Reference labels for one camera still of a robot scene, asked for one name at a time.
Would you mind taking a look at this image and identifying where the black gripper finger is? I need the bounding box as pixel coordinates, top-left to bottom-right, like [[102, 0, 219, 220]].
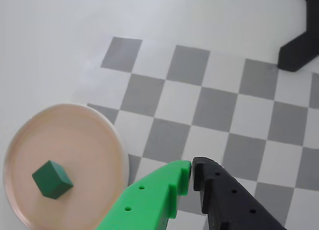
[[190, 156, 288, 230]]

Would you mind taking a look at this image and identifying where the dark green dice cube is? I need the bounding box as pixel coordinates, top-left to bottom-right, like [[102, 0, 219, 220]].
[[31, 160, 75, 201]]

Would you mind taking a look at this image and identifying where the beige round plate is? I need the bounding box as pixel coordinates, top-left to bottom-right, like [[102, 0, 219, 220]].
[[2, 103, 131, 230]]

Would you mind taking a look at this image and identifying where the black camera stand foot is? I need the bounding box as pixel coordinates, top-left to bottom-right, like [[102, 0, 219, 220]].
[[277, 0, 319, 73]]

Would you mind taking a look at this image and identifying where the grey checkerboard mat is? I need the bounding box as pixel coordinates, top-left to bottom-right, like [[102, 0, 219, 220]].
[[86, 36, 319, 230]]

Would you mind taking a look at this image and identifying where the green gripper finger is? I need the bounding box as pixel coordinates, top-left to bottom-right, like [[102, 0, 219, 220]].
[[94, 160, 192, 230]]

